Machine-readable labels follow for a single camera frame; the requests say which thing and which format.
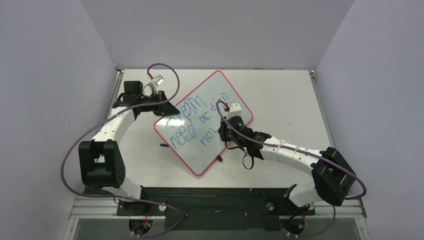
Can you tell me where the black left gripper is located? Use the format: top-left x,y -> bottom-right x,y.
138,91 -> 180,117

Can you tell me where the red-framed whiteboard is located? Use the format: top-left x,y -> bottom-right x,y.
153,70 -> 253,176

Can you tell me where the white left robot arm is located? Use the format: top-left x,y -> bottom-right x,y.
78,81 -> 180,215

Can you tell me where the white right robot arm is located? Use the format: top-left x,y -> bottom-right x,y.
218,116 -> 355,214

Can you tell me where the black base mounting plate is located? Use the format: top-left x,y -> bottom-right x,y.
116,187 -> 328,237

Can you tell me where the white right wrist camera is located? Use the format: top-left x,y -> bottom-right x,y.
225,102 -> 242,120

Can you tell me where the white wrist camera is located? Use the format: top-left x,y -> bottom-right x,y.
147,75 -> 164,94
225,102 -> 242,120

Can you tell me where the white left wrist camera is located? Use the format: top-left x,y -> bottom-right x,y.
147,75 -> 164,94

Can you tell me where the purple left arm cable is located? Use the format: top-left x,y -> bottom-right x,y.
60,63 -> 184,239

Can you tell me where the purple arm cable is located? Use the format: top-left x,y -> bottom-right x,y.
215,100 -> 368,238
60,63 -> 184,239

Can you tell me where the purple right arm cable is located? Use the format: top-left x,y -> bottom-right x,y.
215,100 -> 368,238

